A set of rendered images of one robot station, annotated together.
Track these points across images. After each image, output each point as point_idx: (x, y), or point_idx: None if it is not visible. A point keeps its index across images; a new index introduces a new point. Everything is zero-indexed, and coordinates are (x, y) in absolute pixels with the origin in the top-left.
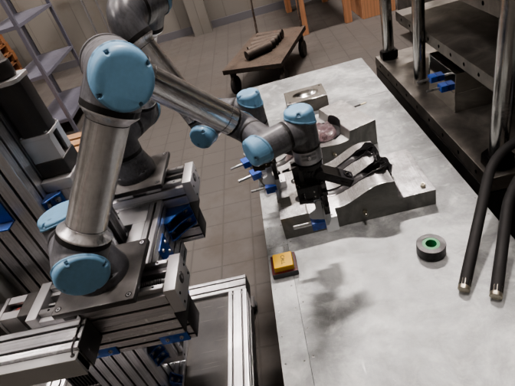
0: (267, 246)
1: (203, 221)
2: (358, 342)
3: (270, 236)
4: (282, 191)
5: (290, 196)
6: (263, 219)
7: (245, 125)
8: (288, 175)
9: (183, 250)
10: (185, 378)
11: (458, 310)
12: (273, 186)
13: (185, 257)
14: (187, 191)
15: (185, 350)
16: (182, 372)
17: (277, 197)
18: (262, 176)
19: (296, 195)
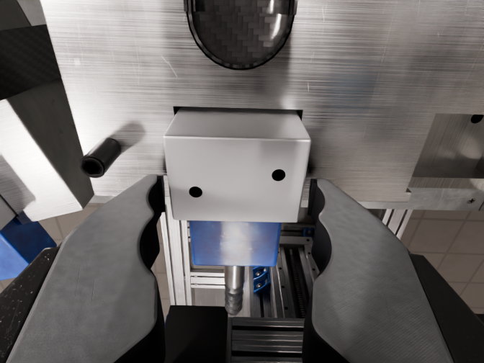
0: (469, 207)
1: (186, 325)
2: None
3: (419, 194)
4: (330, 157)
5: (446, 105)
6: (303, 207)
7: None
8: (118, 71)
9: (247, 334)
10: (303, 222)
11: None
12: (280, 224)
13: (256, 323)
14: None
15: (299, 238)
16: (298, 228)
17: (390, 196)
18: (35, 217)
19: (478, 49)
